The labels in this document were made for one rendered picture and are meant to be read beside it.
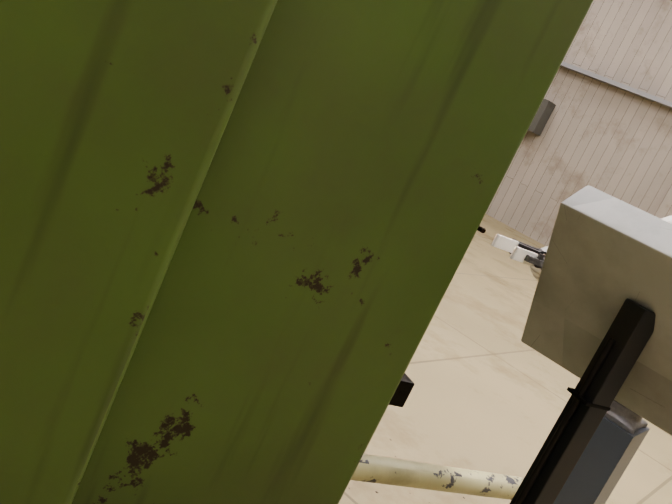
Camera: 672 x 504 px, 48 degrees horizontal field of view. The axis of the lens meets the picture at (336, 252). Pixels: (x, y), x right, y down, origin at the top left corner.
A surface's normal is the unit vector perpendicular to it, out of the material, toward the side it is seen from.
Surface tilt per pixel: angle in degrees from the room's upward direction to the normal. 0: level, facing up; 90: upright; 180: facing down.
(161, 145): 90
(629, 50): 90
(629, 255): 120
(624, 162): 90
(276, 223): 90
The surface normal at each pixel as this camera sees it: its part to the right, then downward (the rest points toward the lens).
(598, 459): -0.58, -0.07
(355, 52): 0.40, 0.39
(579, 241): -0.71, 0.39
